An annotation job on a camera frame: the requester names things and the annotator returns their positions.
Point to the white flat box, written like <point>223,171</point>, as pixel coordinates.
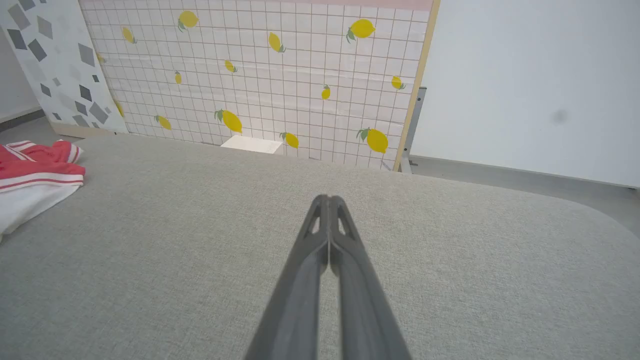
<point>251,144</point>

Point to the lemon print grid board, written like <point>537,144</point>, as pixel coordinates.
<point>300,70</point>

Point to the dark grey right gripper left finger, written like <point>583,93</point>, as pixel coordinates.
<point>295,310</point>

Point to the grey metal board bracket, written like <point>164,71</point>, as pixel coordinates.
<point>413,125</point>

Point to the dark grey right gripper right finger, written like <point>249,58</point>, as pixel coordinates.
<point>367,315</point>

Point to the red and white jersey shirt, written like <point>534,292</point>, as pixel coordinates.
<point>35,175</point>

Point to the grey terrazzo pattern board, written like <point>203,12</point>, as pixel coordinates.
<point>55,55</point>

